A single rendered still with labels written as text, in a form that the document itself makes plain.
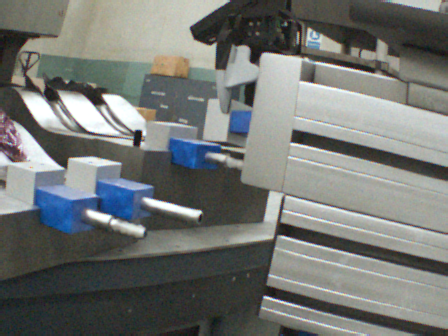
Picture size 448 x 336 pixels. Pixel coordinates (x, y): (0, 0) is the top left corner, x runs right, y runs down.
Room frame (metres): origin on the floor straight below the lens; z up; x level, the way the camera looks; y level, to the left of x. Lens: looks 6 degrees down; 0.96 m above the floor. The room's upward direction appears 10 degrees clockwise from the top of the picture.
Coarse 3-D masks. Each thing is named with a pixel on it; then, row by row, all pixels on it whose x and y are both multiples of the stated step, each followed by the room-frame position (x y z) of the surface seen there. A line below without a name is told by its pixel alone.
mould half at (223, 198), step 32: (0, 96) 0.90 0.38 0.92; (32, 96) 0.88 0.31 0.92; (64, 96) 0.95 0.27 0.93; (32, 128) 0.83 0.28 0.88; (64, 128) 0.84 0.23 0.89; (96, 128) 0.91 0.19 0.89; (64, 160) 0.77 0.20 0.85; (128, 160) 0.70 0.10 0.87; (160, 160) 0.71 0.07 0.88; (160, 192) 0.72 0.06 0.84; (192, 192) 0.76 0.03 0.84; (224, 192) 0.81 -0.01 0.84; (256, 192) 0.87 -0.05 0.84; (160, 224) 0.72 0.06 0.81; (192, 224) 0.77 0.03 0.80; (224, 224) 0.82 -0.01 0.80
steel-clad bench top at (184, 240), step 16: (272, 192) 1.22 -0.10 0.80; (272, 208) 1.03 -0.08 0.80; (240, 224) 0.85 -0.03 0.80; (256, 224) 0.87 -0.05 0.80; (272, 224) 0.88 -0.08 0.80; (144, 240) 0.66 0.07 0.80; (160, 240) 0.67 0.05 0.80; (176, 240) 0.69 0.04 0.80; (192, 240) 0.70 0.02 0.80; (208, 240) 0.72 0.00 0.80; (224, 240) 0.73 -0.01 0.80; (240, 240) 0.75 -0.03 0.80; (256, 240) 0.76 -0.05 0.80; (272, 240) 0.79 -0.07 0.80; (96, 256) 0.55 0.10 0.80; (112, 256) 0.56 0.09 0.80; (128, 256) 0.58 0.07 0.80; (144, 256) 0.60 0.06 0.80
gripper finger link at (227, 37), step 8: (224, 24) 0.84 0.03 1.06; (232, 24) 0.84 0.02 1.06; (224, 32) 0.83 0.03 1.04; (232, 32) 0.83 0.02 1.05; (224, 40) 0.82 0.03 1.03; (232, 40) 0.83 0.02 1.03; (216, 48) 0.82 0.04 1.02; (224, 48) 0.82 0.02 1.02; (216, 56) 0.82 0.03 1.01; (224, 56) 0.82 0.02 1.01; (216, 64) 0.82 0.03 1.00; (224, 64) 0.82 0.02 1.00
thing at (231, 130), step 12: (216, 108) 0.83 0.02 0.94; (240, 108) 0.84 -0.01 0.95; (216, 120) 0.83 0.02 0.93; (228, 120) 0.82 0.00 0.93; (240, 120) 0.81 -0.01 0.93; (204, 132) 0.83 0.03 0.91; (216, 132) 0.82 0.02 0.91; (228, 132) 0.82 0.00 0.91; (240, 132) 0.81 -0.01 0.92; (228, 144) 0.84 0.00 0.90; (240, 144) 0.84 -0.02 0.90
